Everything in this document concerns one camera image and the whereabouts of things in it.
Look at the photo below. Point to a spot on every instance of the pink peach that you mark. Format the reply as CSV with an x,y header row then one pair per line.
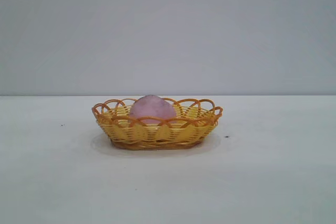
x,y
152,108

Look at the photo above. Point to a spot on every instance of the yellow woven plastic basket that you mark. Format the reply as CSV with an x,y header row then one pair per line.
x,y
157,134

